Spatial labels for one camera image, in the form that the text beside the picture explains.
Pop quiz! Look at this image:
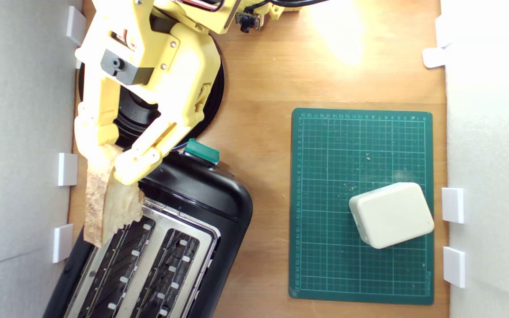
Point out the brown bread slice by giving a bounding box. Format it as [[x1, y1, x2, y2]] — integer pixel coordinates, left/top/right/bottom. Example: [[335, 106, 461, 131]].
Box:
[[83, 144, 145, 248]]

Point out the black two-slot toaster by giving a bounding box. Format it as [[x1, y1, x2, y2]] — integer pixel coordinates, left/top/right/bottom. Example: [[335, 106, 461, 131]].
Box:
[[42, 142, 254, 318]]

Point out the green toaster lever knob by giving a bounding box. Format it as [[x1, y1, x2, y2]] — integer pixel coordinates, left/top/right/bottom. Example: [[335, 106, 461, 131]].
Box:
[[184, 138, 220, 166]]

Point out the black round plate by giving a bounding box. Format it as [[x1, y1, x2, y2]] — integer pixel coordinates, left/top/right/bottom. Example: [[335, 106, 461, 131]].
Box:
[[78, 38, 225, 151]]

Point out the green cutting mat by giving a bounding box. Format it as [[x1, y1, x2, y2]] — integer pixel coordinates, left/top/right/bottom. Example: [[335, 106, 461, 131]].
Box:
[[289, 107, 434, 305]]

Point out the white rounded block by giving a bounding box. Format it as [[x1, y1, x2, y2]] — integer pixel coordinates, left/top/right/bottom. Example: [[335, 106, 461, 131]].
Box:
[[349, 182, 435, 250]]

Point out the white wall clip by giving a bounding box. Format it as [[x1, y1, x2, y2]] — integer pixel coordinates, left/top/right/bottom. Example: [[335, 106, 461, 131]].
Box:
[[422, 46, 447, 69], [57, 153, 78, 186], [435, 15, 448, 48], [443, 246, 466, 289], [441, 187, 465, 224], [65, 6, 87, 47], [52, 224, 74, 264]]

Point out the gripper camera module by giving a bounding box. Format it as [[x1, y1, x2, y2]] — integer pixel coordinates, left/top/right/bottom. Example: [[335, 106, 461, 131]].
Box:
[[221, 0, 263, 34]]

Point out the black camera cable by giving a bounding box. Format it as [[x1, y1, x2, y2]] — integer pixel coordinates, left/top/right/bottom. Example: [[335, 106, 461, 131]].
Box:
[[254, 0, 331, 13]]

